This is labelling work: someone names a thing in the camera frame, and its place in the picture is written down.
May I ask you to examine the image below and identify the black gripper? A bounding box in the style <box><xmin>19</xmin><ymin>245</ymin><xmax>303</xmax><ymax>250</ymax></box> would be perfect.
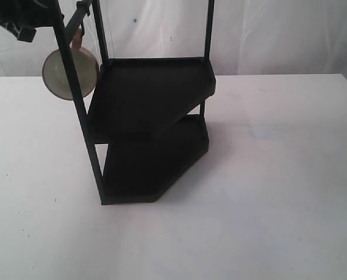
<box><xmin>0</xmin><ymin>0</ymin><xmax>52</xmax><ymax>41</ymax></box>

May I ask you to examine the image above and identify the brown mug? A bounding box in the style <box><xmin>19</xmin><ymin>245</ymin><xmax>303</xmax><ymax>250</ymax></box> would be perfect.
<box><xmin>41</xmin><ymin>27</ymin><xmax>99</xmax><ymax>101</ymax></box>

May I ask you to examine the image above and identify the black rack hook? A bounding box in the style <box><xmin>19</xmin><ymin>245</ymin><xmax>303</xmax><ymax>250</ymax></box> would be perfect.
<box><xmin>76</xmin><ymin>0</ymin><xmax>93</xmax><ymax>16</ymax></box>

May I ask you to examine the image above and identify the black two-tier metal rack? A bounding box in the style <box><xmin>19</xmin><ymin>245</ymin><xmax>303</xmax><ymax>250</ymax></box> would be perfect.
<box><xmin>50</xmin><ymin>1</ymin><xmax>216</xmax><ymax>205</ymax></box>

